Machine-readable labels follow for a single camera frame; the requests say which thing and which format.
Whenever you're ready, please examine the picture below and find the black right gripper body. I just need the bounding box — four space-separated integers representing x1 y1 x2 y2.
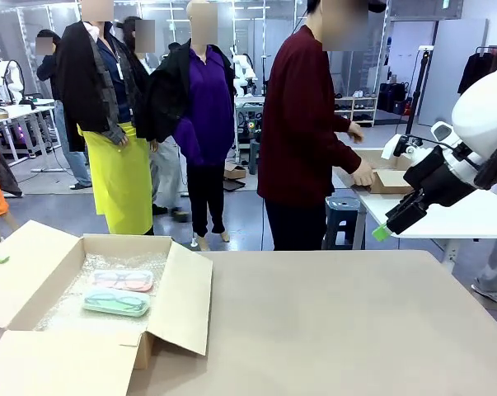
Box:
403 147 478 207

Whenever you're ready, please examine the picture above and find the small cardboard box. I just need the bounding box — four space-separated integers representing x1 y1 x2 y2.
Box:
349 148 416 195

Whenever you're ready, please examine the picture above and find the mint green glasses case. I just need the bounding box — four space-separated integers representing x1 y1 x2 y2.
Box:
82 287 151 318

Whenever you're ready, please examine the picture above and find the pink glasses case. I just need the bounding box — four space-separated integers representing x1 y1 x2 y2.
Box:
92 269 155 293

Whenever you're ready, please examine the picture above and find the large cardboard box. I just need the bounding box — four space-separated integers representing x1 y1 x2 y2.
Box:
0 219 214 396

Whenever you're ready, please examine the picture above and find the person's left forearm maroon sleeve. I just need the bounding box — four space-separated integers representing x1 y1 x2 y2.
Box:
334 113 352 135

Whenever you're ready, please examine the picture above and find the person's right forearm maroon sleeve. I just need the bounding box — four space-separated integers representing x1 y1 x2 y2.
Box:
313 131 363 177

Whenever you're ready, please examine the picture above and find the person's right hand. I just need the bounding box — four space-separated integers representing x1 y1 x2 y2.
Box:
350 158 377 189

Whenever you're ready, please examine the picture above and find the person's left hand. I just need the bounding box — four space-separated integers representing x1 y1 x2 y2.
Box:
346 121 367 144

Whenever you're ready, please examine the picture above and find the white side table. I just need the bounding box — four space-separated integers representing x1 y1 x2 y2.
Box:
333 146 497 240

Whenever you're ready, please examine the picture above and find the grey plastic stool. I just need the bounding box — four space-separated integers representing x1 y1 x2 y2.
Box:
323 196 368 251

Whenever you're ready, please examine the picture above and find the clear bubble wrap sheet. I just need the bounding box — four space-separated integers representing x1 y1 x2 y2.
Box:
33 252 169 333

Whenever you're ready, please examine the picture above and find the black bags pile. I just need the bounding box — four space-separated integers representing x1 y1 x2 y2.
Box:
377 81 410 116

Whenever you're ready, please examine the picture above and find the black tripod light stand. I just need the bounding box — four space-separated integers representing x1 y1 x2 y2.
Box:
404 44 435 137

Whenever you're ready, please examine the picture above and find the white shoe shelf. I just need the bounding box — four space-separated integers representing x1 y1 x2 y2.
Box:
334 89 379 127

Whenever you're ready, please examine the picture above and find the clothes rack with dark garments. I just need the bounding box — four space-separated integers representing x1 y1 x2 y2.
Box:
457 44 497 96

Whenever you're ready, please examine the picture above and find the person in maroon sweater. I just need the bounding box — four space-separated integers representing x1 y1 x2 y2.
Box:
256 0 387 252

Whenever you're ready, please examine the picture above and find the person in dark jacket jeans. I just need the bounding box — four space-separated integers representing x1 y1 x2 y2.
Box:
35 28 93 191

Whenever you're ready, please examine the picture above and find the white background desk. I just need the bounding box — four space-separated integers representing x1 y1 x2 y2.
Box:
0 97 56 163

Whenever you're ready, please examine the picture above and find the mannequin with yellow apron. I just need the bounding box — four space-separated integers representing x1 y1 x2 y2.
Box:
54 0 155 236

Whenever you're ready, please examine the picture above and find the white background robot with hoop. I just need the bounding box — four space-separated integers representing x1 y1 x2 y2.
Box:
0 59 26 104

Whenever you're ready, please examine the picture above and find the workbench with electronics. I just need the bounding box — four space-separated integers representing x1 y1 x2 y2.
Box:
233 94 266 177

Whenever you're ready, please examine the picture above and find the person in grey trousers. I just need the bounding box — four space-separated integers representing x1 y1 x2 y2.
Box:
115 15 190 222

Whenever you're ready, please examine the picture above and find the mannequin with purple shirt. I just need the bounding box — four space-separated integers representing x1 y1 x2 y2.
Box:
143 0 237 252

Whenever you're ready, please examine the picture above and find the black sleeved arm cable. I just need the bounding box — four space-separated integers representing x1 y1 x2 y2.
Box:
474 134 497 191

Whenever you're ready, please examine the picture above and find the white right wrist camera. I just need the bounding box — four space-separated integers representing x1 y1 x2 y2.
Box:
381 132 423 161

